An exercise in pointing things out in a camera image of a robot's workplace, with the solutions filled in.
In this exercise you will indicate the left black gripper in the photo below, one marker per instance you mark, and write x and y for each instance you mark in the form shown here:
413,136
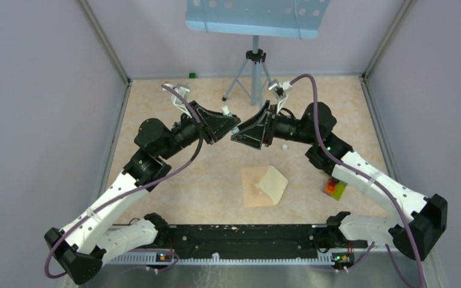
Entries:
213,125

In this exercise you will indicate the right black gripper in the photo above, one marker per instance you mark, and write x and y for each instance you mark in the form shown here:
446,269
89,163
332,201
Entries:
259,129

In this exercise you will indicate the green white glue stick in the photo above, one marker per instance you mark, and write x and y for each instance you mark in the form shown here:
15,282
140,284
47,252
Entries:
226,112

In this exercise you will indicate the cream letter paper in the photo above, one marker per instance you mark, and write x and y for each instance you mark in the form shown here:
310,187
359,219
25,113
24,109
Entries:
270,185

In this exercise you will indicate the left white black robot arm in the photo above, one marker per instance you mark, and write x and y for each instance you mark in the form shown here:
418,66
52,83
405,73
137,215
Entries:
84,246

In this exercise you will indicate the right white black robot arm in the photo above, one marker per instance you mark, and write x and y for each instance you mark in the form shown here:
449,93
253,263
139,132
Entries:
416,221

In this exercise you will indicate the grey tripod stand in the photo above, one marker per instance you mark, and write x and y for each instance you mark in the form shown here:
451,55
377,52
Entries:
260,75

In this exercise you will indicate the colourful toy block stack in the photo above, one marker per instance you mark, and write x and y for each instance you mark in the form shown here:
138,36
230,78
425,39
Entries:
335,188

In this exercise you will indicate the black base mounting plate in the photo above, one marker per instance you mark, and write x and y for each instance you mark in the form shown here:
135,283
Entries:
247,242

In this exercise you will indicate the blue music stand tray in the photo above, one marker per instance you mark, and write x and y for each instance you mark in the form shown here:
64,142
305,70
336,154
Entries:
272,18

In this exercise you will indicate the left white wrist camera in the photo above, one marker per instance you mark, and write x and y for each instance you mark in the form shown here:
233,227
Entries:
180,97

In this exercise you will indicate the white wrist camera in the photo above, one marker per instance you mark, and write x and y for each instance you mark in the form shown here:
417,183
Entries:
280,92
180,97

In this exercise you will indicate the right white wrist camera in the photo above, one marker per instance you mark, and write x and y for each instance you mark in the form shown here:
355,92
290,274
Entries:
280,92

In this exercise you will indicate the grey slotted cable duct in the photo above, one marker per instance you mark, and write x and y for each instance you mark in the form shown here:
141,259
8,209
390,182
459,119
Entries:
153,259

